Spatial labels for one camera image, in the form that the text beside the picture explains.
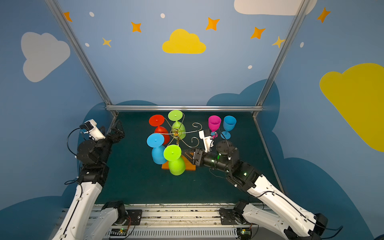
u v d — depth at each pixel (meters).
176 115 0.75
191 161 0.69
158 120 0.72
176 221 0.73
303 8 0.69
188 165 0.70
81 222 0.43
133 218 0.74
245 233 0.73
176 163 0.66
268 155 1.03
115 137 0.63
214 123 0.98
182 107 1.54
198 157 0.53
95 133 0.59
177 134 0.70
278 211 0.42
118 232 0.73
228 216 0.75
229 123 0.97
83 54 0.86
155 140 0.65
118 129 0.64
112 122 1.22
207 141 0.57
